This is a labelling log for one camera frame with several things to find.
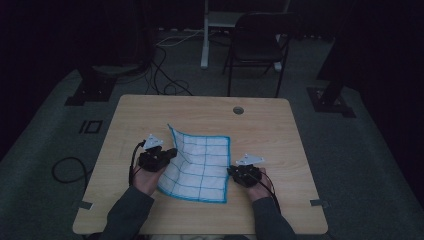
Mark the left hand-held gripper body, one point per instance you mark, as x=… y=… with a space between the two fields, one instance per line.
x=153 y=156

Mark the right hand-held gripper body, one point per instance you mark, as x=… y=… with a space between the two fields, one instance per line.
x=248 y=173

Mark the white cloth with blue edge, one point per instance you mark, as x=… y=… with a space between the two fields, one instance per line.
x=203 y=166

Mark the person's right hand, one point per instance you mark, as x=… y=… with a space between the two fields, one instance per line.
x=260 y=191

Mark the person's left hand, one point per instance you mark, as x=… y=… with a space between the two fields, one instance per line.
x=146 y=181

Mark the grey tape strip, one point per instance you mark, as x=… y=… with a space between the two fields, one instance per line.
x=319 y=203
x=85 y=205

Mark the black metal stand base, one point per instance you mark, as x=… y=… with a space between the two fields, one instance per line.
x=330 y=101
x=91 y=90

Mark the grey round stand base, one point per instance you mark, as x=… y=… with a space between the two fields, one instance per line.
x=116 y=69

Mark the black folding chair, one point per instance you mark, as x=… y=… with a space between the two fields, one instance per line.
x=258 y=46

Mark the white desk frame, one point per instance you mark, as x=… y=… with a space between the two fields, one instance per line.
x=206 y=36

